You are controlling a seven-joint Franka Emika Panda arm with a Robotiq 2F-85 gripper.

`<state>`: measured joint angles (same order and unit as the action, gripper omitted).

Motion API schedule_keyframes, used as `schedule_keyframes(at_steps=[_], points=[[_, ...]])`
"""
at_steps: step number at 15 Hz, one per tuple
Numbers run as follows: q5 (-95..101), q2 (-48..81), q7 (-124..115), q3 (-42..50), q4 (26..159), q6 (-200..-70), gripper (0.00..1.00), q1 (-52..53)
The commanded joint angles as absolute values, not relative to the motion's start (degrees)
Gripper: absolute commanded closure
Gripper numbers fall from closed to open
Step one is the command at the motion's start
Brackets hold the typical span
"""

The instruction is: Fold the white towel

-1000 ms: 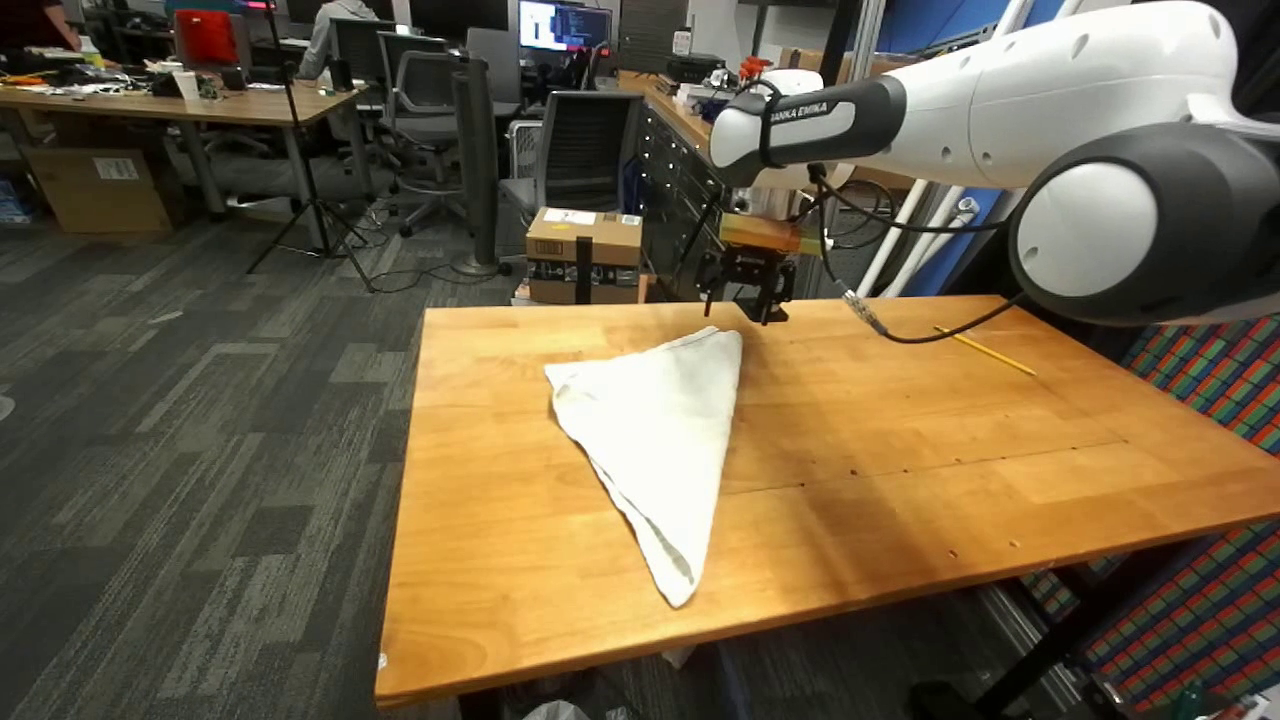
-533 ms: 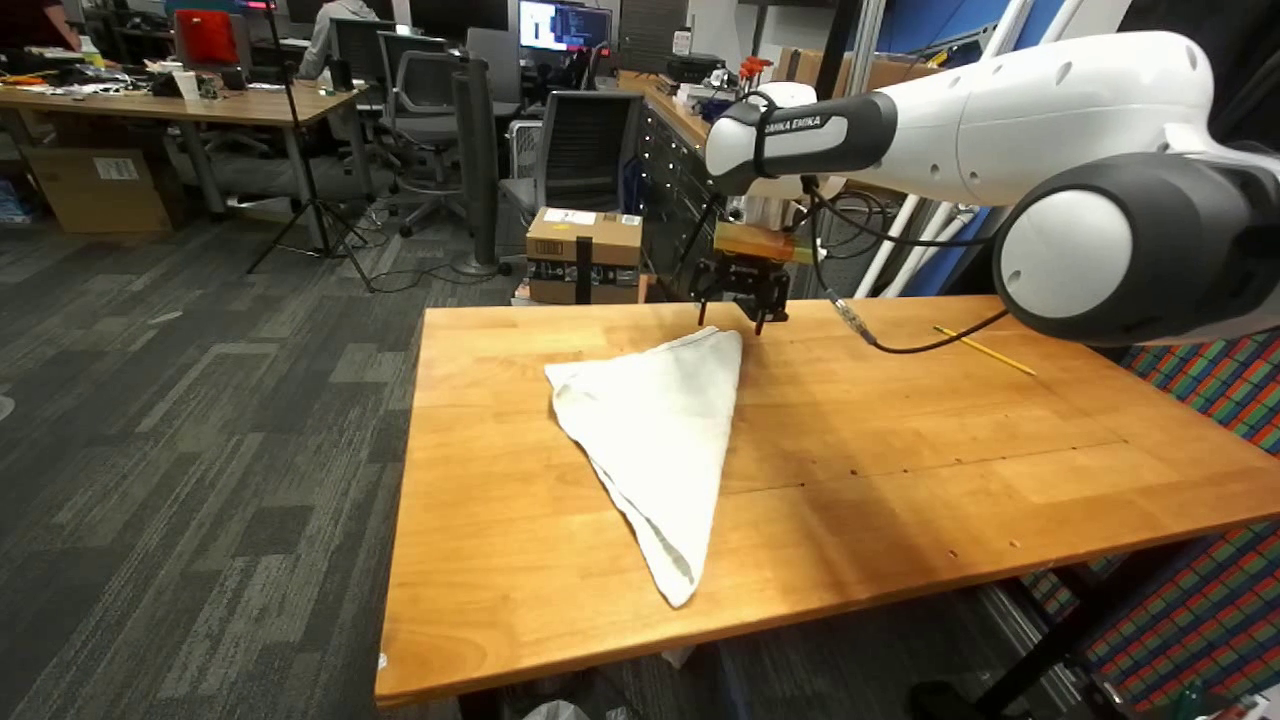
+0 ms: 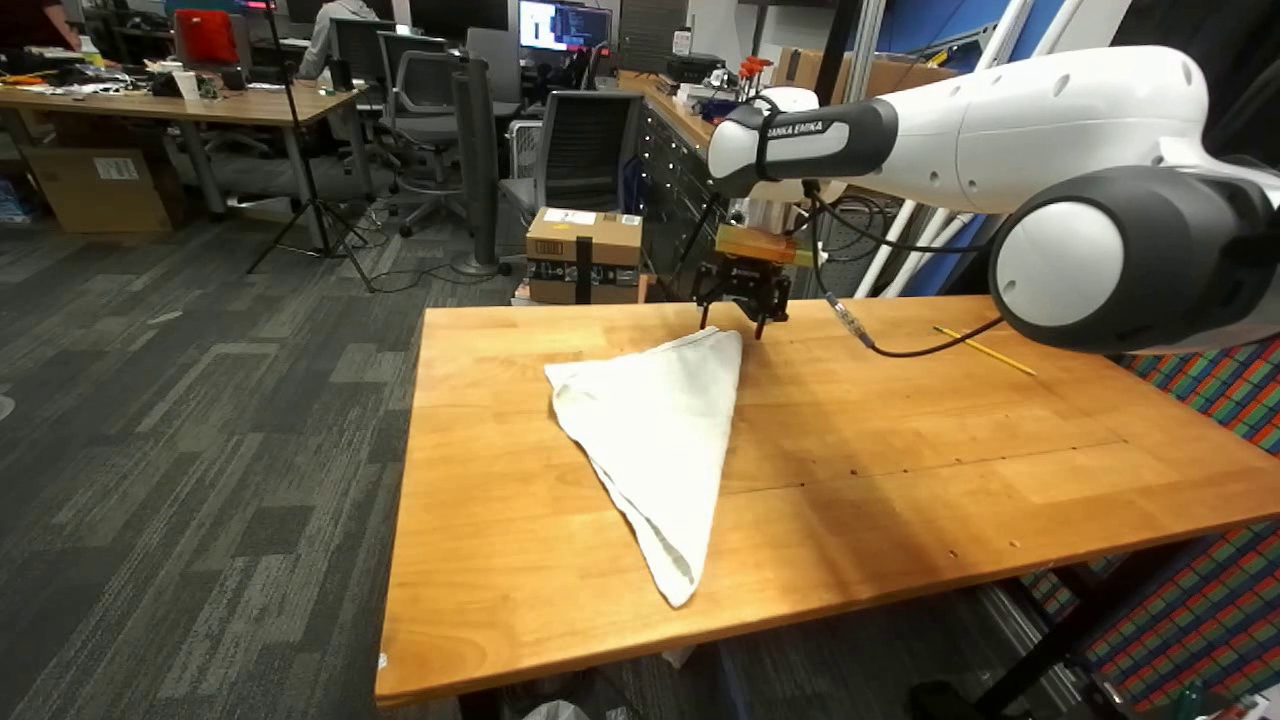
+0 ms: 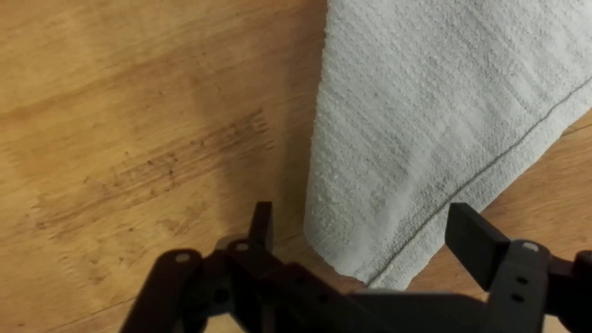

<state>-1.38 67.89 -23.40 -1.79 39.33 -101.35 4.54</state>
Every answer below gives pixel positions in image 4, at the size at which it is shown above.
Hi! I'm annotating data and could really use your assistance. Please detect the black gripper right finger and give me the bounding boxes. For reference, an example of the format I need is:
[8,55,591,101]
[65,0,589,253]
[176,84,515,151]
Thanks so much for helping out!
[444,201,592,333]

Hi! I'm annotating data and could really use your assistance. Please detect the white towel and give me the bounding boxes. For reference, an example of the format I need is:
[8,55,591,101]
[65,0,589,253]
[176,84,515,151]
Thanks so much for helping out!
[302,0,592,292]

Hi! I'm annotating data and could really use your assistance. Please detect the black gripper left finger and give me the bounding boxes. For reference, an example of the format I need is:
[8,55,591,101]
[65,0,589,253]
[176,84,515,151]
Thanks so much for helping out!
[119,199,396,333]

